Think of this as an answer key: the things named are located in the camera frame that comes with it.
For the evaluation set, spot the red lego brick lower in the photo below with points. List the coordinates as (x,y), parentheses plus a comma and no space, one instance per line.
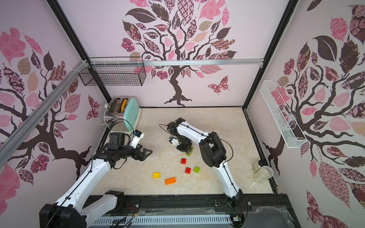
(188,170)

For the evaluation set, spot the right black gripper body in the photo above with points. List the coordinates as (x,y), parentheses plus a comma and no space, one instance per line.
(184,146)

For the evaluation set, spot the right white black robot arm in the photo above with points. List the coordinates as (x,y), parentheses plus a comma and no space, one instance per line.
(213,153)

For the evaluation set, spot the aluminium frame bar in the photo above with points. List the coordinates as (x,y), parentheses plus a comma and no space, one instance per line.
(185,62)
(19,136)

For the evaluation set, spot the small green lego brick lower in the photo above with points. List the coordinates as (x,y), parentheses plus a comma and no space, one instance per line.
(196,169)

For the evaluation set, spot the aluminium frame bar left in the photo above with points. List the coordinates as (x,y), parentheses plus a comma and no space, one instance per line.
(19,136)

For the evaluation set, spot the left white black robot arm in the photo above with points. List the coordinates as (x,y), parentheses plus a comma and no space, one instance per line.
(69,211)

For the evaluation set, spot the mint green toaster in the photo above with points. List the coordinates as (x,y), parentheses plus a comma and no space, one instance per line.
(122,114)

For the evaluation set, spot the orange long lego brick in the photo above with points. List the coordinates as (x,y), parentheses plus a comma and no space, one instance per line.
(170,181)

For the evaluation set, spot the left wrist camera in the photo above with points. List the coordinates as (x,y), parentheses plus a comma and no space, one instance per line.
(137,136)

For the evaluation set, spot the red lego brick upper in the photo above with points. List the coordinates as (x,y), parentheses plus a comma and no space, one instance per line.
(183,161)

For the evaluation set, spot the clear plastic measuring cup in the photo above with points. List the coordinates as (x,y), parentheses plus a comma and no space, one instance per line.
(262,172)

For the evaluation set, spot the white wire shelf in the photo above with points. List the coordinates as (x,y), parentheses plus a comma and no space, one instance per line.
(276,100)

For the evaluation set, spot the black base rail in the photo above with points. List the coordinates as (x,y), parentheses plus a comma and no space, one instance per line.
(256,210)

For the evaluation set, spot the red lego brick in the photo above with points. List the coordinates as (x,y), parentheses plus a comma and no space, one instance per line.
(183,161)
(188,170)

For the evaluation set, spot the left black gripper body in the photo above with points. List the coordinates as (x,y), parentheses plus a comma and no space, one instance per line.
(128,151)

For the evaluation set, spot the black wire basket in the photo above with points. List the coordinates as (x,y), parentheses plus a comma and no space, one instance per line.
(125,71)

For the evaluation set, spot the yellow lego brick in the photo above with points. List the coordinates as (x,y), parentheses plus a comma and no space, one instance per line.
(156,175)

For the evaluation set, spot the long green lego brick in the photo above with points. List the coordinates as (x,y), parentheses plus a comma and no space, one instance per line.
(189,152)

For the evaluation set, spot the aluminium frame bar back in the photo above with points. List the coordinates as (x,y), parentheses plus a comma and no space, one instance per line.
(185,62)

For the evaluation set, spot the white slotted cable duct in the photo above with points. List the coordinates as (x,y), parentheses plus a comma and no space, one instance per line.
(162,221)

